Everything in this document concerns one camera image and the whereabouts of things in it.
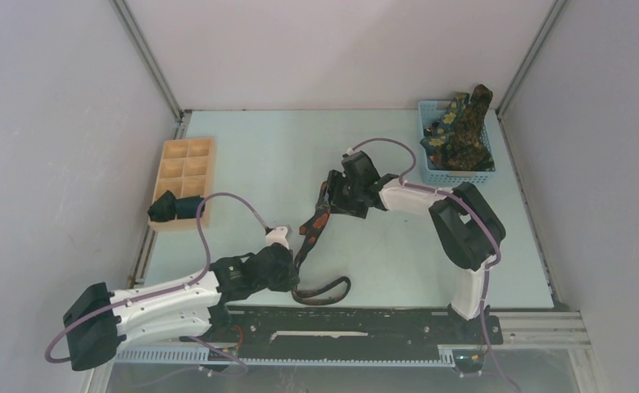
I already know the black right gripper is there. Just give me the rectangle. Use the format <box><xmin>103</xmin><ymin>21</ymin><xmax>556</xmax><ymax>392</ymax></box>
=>
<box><xmin>316</xmin><ymin>169</ymin><xmax>364</xmax><ymax>215</ymax></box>

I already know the black orange-flower tie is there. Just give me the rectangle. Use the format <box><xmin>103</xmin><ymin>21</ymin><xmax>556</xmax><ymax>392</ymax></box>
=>
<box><xmin>291</xmin><ymin>181</ymin><xmax>351</xmax><ymax>306</ymax></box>

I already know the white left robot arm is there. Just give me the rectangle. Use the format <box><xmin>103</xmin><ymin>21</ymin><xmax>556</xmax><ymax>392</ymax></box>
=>
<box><xmin>62</xmin><ymin>243</ymin><xmax>298</xmax><ymax>371</ymax></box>

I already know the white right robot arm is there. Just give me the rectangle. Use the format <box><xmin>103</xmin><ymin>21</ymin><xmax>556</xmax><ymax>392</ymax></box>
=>
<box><xmin>317</xmin><ymin>151</ymin><xmax>506</xmax><ymax>342</ymax></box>

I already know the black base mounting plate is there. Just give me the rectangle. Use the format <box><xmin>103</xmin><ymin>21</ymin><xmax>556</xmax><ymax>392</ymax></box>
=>
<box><xmin>201</xmin><ymin>306</ymin><xmax>504</xmax><ymax>360</ymax></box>

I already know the navy yellow-flower tie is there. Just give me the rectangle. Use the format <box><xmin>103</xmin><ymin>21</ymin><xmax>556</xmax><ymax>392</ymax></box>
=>
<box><xmin>419</xmin><ymin>93</ymin><xmax>469</xmax><ymax>169</ymax></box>

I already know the rolled dark green tie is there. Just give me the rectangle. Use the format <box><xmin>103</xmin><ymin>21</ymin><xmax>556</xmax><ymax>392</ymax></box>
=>
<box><xmin>174</xmin><ymin>196</ymin><xmax>206</xmax><ymax>219</ymax></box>

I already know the light blue plastic basket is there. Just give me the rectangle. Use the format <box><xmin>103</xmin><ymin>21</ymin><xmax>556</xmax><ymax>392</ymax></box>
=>
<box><xmin>416</xmin><ymin>93</ymin><xmax>496</xmax><ymax>185</ymax></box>

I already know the dark gold-patterned tie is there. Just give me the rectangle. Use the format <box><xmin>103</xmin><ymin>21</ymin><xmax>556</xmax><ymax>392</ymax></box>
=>
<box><xmin>440</xmin><ymin>84</ymin><xmax>495</xmax><ymax>172</ymax></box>

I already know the wooden compartment organizer box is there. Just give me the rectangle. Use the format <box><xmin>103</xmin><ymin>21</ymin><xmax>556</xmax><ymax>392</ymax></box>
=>
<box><xmin>148</xmin><ymin>137</ymin><xmax>216</xmax><ymax>233</ymax></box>

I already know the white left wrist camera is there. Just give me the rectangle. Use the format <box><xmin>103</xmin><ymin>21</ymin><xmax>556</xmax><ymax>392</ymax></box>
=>
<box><xmin>265</xmin><ymin>225</ymin><xmax>292</xmax><ymax>250</ymax></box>

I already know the light blue cable duct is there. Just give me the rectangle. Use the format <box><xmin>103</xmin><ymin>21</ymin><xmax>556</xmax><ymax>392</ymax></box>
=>
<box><xmin>115</xmin><ymin>346</ymin><xmax>455</xmax><ymax>368</ymax></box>

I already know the aluminium frame rail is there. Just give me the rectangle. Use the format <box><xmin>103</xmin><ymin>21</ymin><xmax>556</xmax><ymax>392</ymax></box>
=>
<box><xmin>494</xmin><ymin>311</ymin><xmax>591</xmax><ymax>350</ymax></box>

